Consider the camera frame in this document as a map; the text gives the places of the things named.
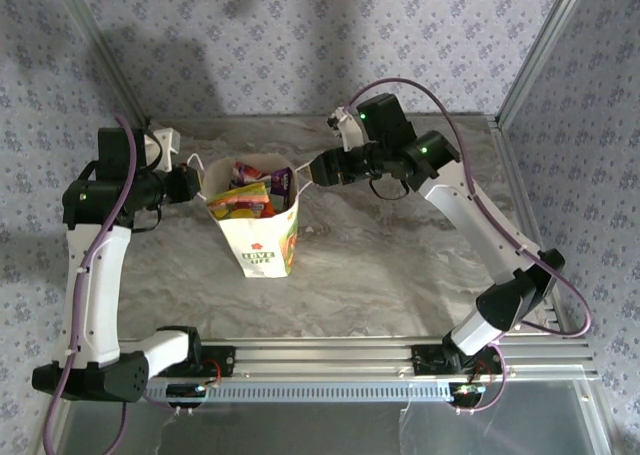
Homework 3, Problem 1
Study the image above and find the orange pink Fox's Fruits packet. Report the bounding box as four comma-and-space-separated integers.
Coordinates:
207, 182, 276, 220

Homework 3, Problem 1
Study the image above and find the purple candy packet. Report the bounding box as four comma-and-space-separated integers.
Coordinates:
229, 160, 295, 210

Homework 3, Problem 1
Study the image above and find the white paper bag green print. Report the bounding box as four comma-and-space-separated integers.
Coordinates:
187, 152, 321, 280

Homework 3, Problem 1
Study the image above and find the small black circuit board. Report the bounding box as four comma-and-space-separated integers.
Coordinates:
164, 382, 211, 409
447, 382, 489, 407

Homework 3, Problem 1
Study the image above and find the grey metal lower panel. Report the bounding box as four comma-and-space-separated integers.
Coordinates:
49, 392, 614, 455

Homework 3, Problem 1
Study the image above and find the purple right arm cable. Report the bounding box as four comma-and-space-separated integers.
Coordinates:
349, 77, 594, 416

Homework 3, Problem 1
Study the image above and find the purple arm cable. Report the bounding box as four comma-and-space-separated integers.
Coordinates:
42, 114, 224, 454
349, 77, 594, 416

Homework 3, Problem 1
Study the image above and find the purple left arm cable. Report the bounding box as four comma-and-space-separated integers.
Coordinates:
42, 114, 224, 454

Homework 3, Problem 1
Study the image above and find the aluminium frame post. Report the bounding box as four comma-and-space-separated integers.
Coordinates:
494, 0, 594, 126
49, 0, 149, 126

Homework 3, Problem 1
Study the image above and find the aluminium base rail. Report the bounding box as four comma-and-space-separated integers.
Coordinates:
197, 337, 599, 379

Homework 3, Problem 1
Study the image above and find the grey slotted cable duct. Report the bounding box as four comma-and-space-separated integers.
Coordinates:
142, 377, 454, 404

